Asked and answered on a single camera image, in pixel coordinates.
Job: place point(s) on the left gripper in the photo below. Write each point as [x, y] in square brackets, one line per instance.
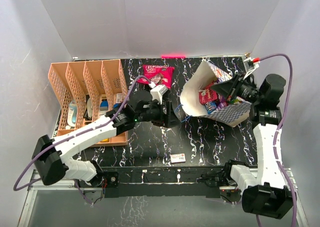
[168, 119]

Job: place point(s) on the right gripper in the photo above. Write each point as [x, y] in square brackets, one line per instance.
[231, 87]

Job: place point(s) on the checkered paper bag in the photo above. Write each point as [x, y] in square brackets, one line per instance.
[206, 75]

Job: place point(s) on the pink popcorn snack bag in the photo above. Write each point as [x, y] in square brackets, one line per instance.
[159, 74]

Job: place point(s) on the purple candy bag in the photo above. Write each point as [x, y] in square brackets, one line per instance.
[220, 104]

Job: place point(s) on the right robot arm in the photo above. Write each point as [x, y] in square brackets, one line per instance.
[267, 193]

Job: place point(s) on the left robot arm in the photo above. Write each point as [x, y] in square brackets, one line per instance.
[53, 157]

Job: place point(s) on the colourful skittles bag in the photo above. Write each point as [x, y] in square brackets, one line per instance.
[234, 101]

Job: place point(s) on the red candy packet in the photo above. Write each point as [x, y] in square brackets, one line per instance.
[207, 95]

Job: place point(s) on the blue m&m packet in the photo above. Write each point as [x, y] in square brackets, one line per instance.
[210, 107]

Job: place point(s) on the small white red box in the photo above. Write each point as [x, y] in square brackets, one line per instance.
[177, 158]

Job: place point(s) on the pink tape strip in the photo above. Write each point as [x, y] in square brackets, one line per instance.
[173, 56]

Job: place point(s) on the blue item in organizer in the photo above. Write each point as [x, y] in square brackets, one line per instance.
[104, 105]

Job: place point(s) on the orange plastic file organizer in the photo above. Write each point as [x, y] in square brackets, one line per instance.
[86, 82]

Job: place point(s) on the white blue tube in organizer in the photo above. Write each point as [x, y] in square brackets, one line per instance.
[72, 114]

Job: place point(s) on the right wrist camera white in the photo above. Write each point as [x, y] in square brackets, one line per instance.
[250, 64]

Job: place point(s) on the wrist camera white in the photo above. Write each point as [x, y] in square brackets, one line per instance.
[157, 92]
[250, 64]

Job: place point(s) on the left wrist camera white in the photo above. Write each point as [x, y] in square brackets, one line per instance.
[157, 92]

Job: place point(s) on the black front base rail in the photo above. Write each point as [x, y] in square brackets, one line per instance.
[170, 181]

